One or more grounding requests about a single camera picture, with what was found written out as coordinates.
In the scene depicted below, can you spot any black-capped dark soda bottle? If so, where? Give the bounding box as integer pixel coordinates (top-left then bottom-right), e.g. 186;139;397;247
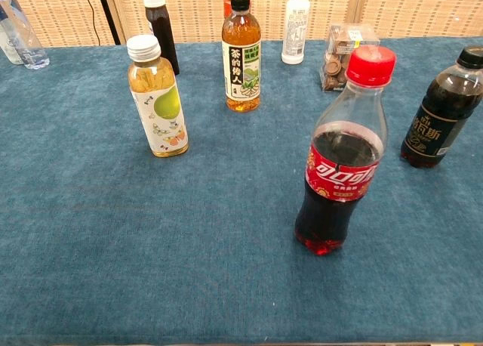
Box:
400;45;483;169

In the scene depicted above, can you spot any white-capped pear juice bottle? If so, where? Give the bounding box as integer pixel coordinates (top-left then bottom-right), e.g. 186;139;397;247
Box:
126;34;189;159

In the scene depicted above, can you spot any clear water bottle white cap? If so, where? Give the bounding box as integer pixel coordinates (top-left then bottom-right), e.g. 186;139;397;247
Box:
0;0;51;70

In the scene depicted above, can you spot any white plastic bottle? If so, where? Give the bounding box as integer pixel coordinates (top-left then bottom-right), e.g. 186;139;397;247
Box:
281;0;312;66

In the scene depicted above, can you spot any blue tablecloth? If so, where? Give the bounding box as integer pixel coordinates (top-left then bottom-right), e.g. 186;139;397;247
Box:
0;36;483;345

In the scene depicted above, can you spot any cola bottle red cap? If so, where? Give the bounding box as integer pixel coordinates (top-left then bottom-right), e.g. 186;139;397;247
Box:
294;45;397;257

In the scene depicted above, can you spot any thin black hanging cable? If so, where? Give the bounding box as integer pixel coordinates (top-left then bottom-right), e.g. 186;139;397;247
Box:
83;0;101;45

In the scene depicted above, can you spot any dark juice bottle white cap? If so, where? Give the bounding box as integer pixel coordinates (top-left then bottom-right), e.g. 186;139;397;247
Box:
142;0;180;76

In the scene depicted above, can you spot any bamboo folding screen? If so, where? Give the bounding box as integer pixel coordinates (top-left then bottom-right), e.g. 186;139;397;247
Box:
0;0;483;48

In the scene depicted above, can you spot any clear box of chocolate balls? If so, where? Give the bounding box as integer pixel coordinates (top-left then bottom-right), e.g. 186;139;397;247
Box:
319;23;381;94

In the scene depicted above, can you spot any amber tea bottle black cap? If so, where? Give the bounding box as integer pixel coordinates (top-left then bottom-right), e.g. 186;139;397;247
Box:
221;0;262;113

